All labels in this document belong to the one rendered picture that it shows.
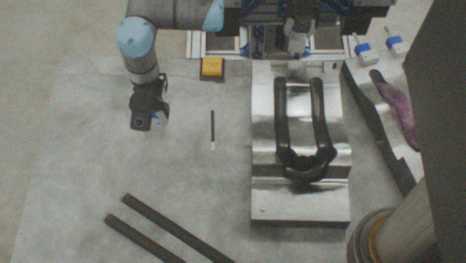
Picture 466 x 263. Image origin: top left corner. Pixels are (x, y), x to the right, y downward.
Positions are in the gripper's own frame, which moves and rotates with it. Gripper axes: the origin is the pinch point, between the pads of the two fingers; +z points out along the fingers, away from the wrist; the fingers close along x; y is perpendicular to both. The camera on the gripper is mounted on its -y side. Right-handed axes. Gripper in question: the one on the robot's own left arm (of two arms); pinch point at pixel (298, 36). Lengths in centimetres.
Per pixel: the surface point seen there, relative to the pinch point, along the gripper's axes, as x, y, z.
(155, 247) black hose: 32, -65, 9
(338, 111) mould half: -13.4, -21.1, 6.6
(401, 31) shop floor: -63, 92, 95
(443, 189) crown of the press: -2, -87, -88
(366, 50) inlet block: -22.2, 3.7, 8.0
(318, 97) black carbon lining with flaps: -7.6, -16.6, 6.9
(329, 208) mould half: -12, -50, 9
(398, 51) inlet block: -31.5, 3.3, 6.7
